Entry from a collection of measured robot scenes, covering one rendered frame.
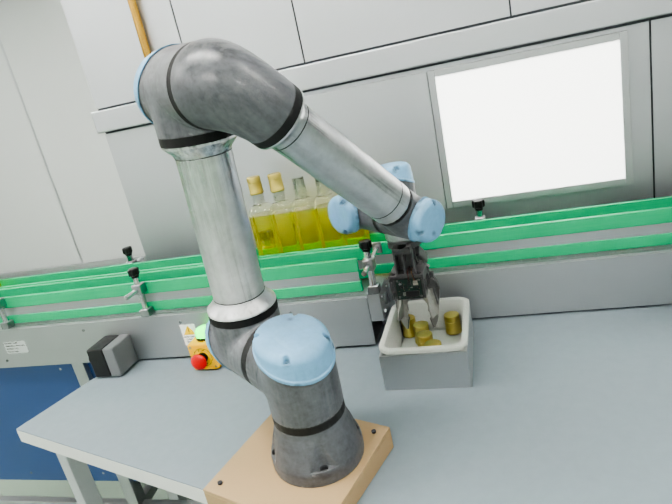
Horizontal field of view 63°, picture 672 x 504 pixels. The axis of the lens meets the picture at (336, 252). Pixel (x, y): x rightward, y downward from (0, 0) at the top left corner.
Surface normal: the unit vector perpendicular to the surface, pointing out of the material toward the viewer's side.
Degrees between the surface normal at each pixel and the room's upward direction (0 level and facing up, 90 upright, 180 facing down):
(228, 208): 94
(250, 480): 5
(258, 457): 5
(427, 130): 90
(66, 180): 90
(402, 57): 90
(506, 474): 0
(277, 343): 12
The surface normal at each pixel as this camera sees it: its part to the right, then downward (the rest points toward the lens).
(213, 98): -0.20, 0.45
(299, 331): -0.09, -0.88
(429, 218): 0.64, 0.19
